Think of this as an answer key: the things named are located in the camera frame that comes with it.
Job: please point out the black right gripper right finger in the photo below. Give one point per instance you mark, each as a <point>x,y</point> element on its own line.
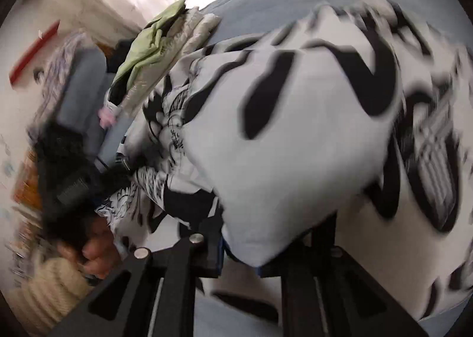
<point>325,292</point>

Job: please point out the cream knit sweater sleeve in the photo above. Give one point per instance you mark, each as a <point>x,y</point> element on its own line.
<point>42,302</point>

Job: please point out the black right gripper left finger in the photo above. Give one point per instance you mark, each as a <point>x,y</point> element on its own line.
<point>151,293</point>

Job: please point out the green folded garment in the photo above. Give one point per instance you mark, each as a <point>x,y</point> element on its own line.
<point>148,43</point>

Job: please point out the purple patterned blanket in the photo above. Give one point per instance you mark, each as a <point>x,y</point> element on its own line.
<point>55,77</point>

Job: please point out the red paper wall strip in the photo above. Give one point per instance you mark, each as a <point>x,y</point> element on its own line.
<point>43,38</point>

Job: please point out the black garment at headboard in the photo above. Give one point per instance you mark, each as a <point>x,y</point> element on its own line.
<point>118,55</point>

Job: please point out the person's left hand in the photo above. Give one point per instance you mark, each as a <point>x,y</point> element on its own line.
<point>99,256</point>

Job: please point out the beige folded garment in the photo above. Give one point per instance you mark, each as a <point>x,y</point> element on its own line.
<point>190,31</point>

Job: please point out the black white graffiti print garment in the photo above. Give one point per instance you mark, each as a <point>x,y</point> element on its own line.
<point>363,112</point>

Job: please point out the pink small cloth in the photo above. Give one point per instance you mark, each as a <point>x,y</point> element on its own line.
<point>107,117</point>

